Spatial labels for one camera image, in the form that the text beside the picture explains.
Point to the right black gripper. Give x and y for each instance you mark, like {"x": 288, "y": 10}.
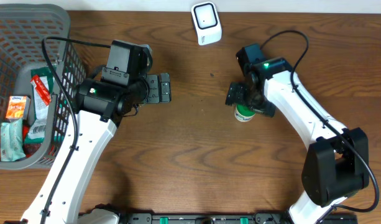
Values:
{"x": 236, "y": 93}

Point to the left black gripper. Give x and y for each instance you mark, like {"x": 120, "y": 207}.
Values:
{"x": 158, "y": 94}

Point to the green lid seasoning jar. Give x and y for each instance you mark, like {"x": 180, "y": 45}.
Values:
{"x": 243, "y": 114}

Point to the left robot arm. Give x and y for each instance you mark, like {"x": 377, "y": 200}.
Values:
{"x": 101, "y": 107}

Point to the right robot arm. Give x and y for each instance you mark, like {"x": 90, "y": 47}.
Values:
{"x": 336, "y": 159}

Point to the white barcode scanner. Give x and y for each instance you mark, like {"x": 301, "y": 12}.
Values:
{"x": 206, "y": 23}

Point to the red stick sachet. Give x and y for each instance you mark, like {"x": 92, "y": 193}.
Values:
{"x": 41, "y": 89}

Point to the orange tissue pack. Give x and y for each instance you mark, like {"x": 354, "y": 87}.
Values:
{"x": 18, "y": 107}

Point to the grey plastic mesh basket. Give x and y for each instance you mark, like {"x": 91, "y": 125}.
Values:
{"x": 22, "y": 28}

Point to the red snack packet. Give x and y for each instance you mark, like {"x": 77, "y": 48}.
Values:
{"x": 30, "y": 146}

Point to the light green wipes pack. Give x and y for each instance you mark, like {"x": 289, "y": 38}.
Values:
{"x": 11, "y": 141}

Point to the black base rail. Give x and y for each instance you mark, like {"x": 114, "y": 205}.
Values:
{"x": 209, "y": 218}

